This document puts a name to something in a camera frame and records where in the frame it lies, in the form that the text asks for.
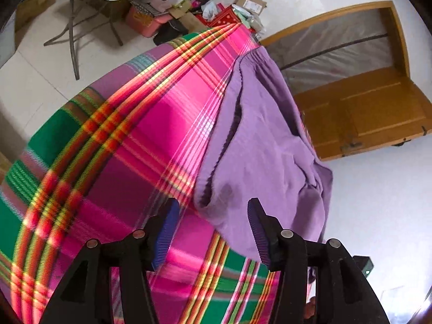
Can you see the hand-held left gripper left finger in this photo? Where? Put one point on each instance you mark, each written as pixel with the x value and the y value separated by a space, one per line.
pixel 165 236

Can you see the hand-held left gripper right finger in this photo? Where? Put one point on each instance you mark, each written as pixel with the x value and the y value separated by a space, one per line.
pixel 258 233

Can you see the purple fleece garment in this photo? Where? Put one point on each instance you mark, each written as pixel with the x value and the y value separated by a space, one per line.
pixel 263 135

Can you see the pink green plaid blanket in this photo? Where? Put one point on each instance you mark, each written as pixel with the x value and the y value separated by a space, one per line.
pixel 101 162

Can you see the wooden door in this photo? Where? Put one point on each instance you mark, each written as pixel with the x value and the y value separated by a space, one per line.
pixel 371 114

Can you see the clear plastic door curtain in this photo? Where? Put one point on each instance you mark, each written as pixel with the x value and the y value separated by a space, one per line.
pixel 337 47

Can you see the black bag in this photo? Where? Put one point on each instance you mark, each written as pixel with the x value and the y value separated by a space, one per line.
pixel 170 32

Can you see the pink plastic crate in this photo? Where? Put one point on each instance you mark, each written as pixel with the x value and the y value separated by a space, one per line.
pixel 145 23

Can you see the red gift box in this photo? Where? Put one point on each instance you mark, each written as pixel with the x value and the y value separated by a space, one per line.
pixel 226 17

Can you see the brown cardboard box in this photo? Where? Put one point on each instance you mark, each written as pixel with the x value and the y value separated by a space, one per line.
pixel 251 3

